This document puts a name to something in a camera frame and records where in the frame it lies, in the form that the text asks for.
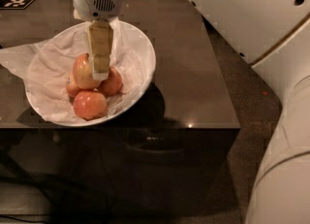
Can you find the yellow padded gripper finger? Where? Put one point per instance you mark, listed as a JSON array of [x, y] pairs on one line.
[[100, 37]]

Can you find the red-yellow apple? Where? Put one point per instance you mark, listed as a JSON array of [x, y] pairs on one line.
[[83, 74]]

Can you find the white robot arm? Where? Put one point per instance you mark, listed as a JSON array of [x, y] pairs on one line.
[[273, 37]]

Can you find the right red apple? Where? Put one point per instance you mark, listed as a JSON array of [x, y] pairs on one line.
[[112, 84]]

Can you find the white bowl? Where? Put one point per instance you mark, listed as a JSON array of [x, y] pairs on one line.
[[142, 59]]

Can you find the left hidden red apple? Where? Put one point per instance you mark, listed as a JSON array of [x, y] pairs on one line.
[[71, 86]]

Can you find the front red apple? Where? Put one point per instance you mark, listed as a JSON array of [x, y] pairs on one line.
[[90, 105]]

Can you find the white tissue paper liner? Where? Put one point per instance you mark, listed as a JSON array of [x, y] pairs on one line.
[[48, 63]]

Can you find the black white fiducial marker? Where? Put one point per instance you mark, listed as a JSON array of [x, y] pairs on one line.
[[15, 4]]

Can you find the dark glass table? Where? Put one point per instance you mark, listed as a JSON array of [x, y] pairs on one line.
[[158, 158]]

